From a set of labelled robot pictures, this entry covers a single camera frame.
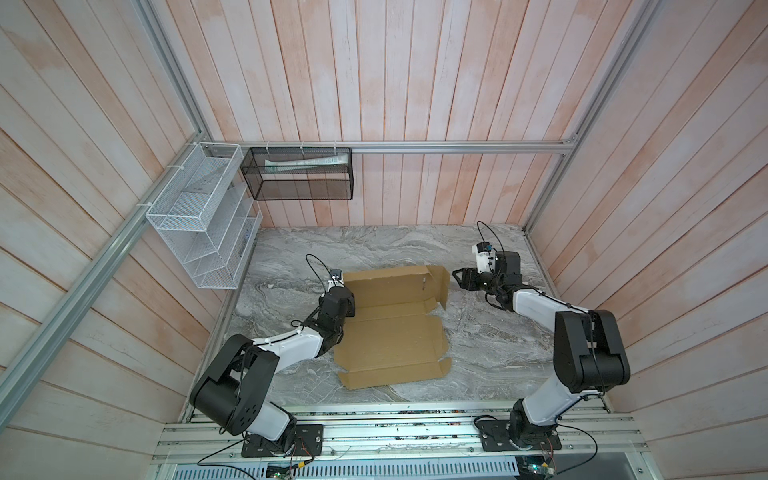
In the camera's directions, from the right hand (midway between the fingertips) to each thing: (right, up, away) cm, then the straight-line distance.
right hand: (461, 270), depth 96 cm
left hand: (-38, -8, -4) cm, 39 cm away
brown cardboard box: (-22, -20, -6) cm, 30 cm away
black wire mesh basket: (-55, +34, +8) cm, 65 cm away
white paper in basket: (-51, +33, -6) cm, 61 cm away
